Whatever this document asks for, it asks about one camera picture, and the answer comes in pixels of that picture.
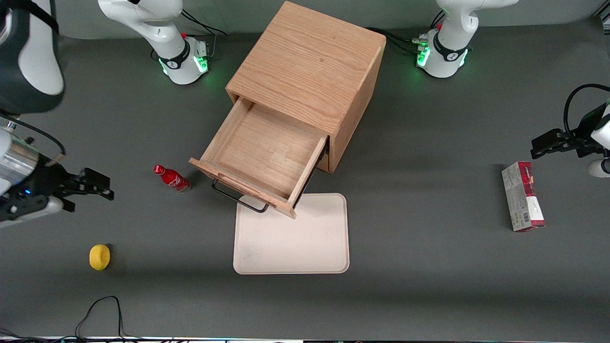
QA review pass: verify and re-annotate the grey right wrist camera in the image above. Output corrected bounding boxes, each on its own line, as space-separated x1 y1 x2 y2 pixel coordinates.
0 196 65 228

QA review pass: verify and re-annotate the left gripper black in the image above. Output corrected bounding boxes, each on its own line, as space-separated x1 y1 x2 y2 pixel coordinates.
530 105 608 160

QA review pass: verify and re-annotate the black metal drawer handle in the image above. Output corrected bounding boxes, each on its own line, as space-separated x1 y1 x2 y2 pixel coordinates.
212 179 270 213

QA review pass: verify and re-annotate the black right arm base cable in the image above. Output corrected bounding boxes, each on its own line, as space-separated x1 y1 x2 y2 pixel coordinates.
180 9 227 60

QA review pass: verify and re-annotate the black table edge cable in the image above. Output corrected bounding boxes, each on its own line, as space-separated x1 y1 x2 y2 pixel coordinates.
0 295 143 343

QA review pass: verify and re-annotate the black left arm base cable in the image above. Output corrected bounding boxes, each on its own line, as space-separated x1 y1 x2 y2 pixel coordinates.
366 26 429 54

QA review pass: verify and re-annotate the black arm base cable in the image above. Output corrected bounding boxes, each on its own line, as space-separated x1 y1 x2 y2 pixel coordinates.
366 26 429 54
180 9 227 60

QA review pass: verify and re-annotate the yellow round fruit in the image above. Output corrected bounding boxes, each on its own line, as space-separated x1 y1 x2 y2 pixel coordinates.
89 244 111 271

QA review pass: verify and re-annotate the red plaid carton box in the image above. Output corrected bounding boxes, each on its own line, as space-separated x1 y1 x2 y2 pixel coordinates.
501 161 546 233

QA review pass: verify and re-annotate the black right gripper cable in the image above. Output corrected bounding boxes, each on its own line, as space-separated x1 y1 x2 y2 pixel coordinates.
0 112 67 158

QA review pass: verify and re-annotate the wooden drawer cabinet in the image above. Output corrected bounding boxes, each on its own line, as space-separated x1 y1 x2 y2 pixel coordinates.
225 1 387 174

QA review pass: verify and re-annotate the wooden drawer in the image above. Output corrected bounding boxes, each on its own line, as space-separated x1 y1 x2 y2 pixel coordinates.
189 95 329 220

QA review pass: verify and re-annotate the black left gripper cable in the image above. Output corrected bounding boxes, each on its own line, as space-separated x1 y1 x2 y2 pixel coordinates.
563 83 610 140

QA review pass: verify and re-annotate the red cola bottle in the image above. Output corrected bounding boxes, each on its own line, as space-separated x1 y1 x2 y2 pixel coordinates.
152 164 192 193

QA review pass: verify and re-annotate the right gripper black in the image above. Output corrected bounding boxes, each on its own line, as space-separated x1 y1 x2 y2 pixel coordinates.
0 164 115 216

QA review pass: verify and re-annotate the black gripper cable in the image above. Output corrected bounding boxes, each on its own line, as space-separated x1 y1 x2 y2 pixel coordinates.
563 83 610 140
0 112 67 158

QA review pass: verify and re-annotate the beige plastic tray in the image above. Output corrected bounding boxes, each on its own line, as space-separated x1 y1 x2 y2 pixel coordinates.
233 192 350 275

